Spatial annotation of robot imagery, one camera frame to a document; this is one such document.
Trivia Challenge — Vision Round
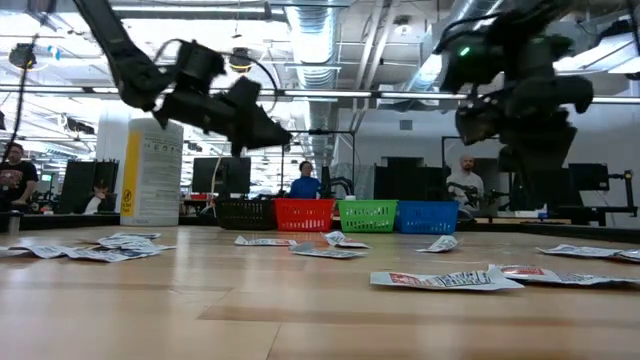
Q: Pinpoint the blue plastic basket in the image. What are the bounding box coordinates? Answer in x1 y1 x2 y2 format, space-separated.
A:
394 200 460 235

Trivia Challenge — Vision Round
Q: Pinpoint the black computer monitor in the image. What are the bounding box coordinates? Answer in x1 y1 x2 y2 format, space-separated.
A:
568 162 610 191
191 156 252 195

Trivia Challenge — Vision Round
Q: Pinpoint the black partition panel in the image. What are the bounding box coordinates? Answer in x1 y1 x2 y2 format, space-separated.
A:
59 158 120 214

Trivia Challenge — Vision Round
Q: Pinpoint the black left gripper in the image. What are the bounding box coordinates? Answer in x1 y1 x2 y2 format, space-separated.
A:
152 77 294 156

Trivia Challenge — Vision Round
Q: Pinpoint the green plastic basket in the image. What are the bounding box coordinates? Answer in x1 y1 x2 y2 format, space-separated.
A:
337 199 400 234

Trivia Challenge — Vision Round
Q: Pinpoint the person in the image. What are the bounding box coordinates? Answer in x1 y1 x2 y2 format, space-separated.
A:
288 159 324 200
82 179 119 215
0 142 40 211
446 154 486 209

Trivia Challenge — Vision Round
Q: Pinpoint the red plastic basket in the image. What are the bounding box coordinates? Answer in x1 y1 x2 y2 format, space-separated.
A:
273 197 336 233

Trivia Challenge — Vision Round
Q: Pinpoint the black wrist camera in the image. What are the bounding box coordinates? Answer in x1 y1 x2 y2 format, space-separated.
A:
454 102 504 146
172 39 227 96

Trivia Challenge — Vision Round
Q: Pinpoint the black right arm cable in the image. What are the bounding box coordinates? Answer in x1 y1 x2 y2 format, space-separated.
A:
627 0 640 81

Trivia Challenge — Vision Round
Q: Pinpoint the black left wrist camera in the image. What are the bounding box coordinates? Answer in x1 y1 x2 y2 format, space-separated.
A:
172 39 227 96

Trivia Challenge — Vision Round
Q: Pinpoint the black plastic basket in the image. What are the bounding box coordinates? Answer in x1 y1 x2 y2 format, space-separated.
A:
214 197 278 231

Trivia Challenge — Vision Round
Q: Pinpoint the black frame stand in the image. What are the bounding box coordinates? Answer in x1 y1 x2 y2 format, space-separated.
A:
441 134 513 201
281 128 356 191

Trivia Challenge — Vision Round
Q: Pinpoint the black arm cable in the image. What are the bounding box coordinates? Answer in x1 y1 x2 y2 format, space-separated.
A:
627 0 640 81
219 49 280 116

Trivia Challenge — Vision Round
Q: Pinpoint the white wipes canister yellow label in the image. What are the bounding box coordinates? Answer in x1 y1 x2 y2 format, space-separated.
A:
119 117 185 227

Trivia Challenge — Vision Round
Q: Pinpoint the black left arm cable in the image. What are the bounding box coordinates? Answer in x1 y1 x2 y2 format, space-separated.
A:
219 49 280 116

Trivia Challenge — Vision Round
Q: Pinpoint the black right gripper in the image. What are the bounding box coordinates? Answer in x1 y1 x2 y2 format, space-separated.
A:
439 32 595 211

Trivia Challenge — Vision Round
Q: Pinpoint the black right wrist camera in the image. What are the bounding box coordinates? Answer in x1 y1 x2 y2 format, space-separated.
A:
454 102 504 146

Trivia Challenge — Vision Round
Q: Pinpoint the black ceiling device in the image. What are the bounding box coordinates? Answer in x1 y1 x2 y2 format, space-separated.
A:
228 46 253 74
8 43 37 69

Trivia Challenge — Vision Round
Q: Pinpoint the ceiling panel light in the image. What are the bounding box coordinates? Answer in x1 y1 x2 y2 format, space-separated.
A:
552 49 601 75

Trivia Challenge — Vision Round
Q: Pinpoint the black hanging cable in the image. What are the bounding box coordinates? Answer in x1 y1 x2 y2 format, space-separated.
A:
0 34 40 166

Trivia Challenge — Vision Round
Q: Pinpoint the silver ventilation duct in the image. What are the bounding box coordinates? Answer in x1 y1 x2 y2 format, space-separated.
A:
287 0 351 161

